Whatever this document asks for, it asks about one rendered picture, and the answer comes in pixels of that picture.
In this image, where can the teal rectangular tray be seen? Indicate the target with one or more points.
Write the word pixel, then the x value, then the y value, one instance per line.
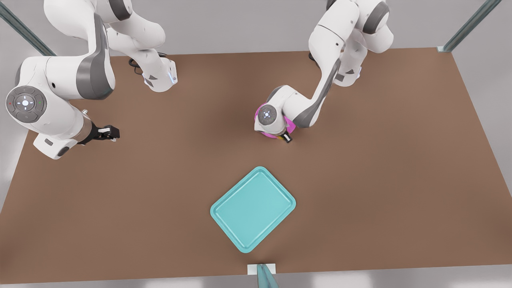
pixel 252 209

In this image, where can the pink plate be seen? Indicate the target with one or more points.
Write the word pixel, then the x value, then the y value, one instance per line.
pixel 290 127

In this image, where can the silver frame post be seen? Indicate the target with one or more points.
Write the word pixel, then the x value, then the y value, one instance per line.
pixel 264 276
pixel 24 30
pixel 470 24

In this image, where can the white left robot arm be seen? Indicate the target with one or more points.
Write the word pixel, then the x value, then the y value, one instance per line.
pixel 332 48

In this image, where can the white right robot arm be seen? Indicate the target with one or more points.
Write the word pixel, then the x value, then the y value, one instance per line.
pixel 60 80

